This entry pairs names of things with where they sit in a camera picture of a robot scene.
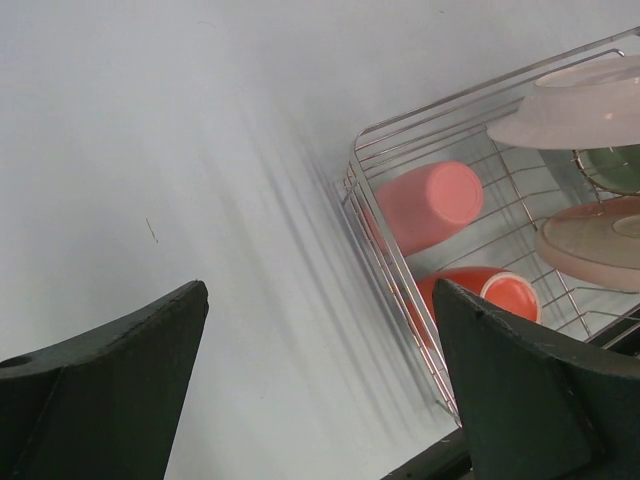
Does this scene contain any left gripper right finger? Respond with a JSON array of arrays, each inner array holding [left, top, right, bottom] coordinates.
[[433, 279, 639, 479]]

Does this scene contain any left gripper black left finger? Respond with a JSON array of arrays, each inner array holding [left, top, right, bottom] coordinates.
[[1, 280, 208, 479]]

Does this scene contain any orange ceramic mug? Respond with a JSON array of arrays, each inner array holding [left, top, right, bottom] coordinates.
[[416, 266, 542, 323]]

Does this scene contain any beige pink floral plate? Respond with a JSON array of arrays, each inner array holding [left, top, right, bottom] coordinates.
[[535, 196, 639, 292]]

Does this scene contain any pink plastic cup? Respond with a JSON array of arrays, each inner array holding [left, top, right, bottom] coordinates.
[[375, 161, 484, 256]]

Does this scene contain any green ceramic bowl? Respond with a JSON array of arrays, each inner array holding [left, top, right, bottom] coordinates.
[[573, 145, 639, 196]]

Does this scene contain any white ceramic plate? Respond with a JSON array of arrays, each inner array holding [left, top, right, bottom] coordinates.
[[487, 55, 639, 150]]

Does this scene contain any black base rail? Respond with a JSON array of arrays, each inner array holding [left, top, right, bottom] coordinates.
[[384, 310, 639, 480]]

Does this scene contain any chrome wire dish rack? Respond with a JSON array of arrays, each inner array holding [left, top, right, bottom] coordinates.
[[343, 28, 639, 414]]

